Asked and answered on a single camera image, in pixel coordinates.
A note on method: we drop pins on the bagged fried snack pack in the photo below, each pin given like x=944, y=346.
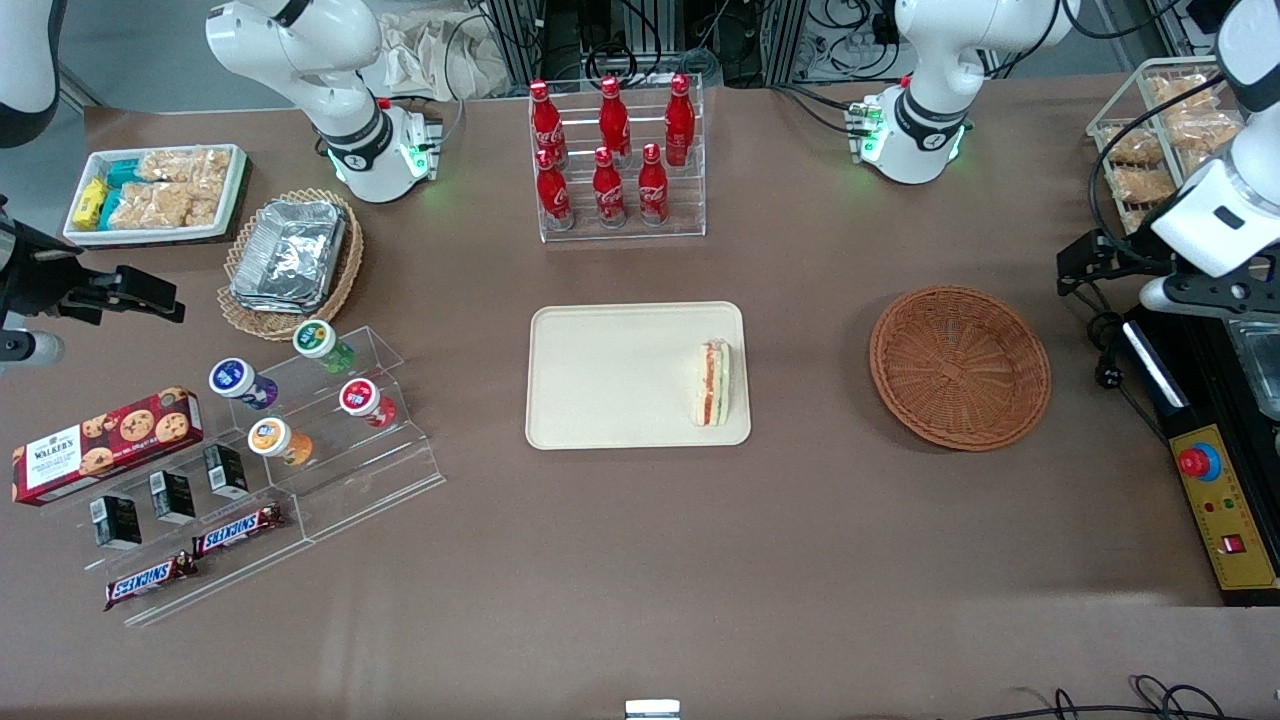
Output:
x=1140, y=183
x=1205, y=130
x=1180, y=92
x=1140, y=218
x=1130, y=145

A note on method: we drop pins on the purple lid drink cup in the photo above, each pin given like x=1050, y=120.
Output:
x=234, y=378

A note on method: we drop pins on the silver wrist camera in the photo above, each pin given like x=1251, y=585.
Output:
x=1160, y=296
x=30, y=347

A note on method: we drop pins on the white rectangular snack tray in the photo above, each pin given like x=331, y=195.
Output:
x=236, y=180

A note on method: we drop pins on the triangle sandwich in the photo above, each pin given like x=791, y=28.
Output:
x=712, y=385

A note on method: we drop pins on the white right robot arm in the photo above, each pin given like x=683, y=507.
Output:
x=300, y=50

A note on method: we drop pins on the yellow snack packet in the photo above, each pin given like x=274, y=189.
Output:
x=90, y=203

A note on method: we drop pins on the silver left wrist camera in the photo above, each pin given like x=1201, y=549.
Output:
x=1160, y=296

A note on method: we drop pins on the oval light wicker basket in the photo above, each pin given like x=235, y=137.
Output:
x=345, y=270

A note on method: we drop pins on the white crumpled cloth bag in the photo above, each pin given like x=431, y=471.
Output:
x=430, y=55

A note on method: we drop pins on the red cola bottle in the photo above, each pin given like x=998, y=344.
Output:
x=546, y=125
x=613, y=120
x=607, y=192
x=680, y=120
x=653, y=190
x=553, y=195

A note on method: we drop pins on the black equipment base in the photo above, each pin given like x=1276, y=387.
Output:
x=1215, y=390

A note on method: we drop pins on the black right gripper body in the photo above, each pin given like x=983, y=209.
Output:
x=22, y=270

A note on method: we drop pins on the orange lid drink cup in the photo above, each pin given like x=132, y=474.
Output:
x=272, y=438

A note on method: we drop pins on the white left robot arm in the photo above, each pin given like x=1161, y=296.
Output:
x=940, y=60

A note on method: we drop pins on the round brown wicker basket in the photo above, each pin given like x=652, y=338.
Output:
x=960, y=368

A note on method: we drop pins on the green lid drink cup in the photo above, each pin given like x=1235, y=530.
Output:
x=318, y=340

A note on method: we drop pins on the rice cracker snack pack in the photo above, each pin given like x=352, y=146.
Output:
x=185, y=165
x=165, y=205

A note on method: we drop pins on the clear acrylic stepped stand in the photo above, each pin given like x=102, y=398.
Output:
x=380, y=470

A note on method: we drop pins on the small black box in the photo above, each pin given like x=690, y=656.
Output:
x=226, y=472
x=173, y=497
x=118, y=522

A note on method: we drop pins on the clear acrylic bottle rack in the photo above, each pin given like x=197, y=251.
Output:
x=690, y=205

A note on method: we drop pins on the white flat bar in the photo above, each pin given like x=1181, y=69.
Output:
x=1152, y=365

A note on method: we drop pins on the teal snack packet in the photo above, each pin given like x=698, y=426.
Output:
x=124, y=172
x=110, y=208

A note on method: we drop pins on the yellow emergency stop box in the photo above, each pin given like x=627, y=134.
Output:
x=1225, y=510

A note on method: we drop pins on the Snickers chocolate bar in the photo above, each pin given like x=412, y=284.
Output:
x=150, y=581
x=238, y=530

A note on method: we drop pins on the stack of silver foil packs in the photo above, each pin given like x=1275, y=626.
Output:
x=288, y=255

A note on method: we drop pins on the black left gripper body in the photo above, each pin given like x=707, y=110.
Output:
x=1128, y=257

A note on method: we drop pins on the red lid drink cup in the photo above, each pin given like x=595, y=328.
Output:
x=360, y=398

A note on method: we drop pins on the grey metal box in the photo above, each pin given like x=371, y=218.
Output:
x=1258, y=370

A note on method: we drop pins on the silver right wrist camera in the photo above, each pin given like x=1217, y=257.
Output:
x=30, y=347

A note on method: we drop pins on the red Walkers cookie box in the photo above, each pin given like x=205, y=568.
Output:
x=105, y=445

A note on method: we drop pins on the beige plastic tray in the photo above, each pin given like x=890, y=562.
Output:
x=610, y=375

